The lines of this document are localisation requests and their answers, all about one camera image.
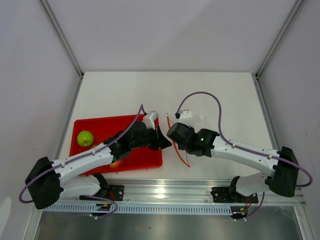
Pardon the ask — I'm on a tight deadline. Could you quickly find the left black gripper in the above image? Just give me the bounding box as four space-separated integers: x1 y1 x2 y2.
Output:
130 125 172 151

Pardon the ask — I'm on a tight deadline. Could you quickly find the clear zip bag orange zipper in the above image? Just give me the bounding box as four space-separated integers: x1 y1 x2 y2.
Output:
166 113 196 168

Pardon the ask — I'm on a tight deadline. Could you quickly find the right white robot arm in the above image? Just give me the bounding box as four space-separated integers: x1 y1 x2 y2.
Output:
166 122 299 202

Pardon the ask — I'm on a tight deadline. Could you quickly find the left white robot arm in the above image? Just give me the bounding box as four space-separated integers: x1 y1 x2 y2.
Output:
24 120 172 210

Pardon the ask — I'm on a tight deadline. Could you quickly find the small orange peach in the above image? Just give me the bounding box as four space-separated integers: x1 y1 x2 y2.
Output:
109 160 122 169

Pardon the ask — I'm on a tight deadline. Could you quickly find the red plastic tray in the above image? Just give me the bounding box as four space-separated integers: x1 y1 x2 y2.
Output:
69 115 163 176

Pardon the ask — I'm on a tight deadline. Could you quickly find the green apple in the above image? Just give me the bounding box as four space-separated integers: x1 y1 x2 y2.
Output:
76 130 94 148

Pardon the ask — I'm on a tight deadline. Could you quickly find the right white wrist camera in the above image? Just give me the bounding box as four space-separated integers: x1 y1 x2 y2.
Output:
175 109 194 128

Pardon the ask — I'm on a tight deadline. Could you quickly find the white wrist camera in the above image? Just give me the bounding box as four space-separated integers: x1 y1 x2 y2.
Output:
175 109 194 128
143 111 159 130

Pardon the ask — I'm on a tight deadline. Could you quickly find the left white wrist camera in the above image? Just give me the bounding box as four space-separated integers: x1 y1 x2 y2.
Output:
143 111 159 130

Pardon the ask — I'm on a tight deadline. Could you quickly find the aluminium front rail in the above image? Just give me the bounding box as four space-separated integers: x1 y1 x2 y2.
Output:
33 179 307 206

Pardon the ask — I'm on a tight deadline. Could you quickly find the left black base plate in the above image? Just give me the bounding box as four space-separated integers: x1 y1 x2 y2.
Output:
105 185 125 202

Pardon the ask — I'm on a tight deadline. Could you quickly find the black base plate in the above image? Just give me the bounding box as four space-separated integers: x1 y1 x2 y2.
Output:
210 186 259 204
105 185 125 202

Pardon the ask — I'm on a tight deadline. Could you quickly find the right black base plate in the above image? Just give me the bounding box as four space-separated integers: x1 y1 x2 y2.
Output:
210 186 259 204

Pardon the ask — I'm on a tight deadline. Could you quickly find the right aluminium frame post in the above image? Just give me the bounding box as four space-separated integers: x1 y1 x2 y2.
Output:
254 0 308 78

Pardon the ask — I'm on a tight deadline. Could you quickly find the aluminium frame post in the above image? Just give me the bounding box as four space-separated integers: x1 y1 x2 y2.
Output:
254 0 308 78
38 0 84 78

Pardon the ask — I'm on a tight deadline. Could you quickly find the white slotted cable duct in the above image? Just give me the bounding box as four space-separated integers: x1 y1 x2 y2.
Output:
44 202 233 216

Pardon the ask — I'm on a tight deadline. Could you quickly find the left aluminium frame post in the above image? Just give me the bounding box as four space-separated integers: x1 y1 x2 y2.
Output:
38 0 84 78

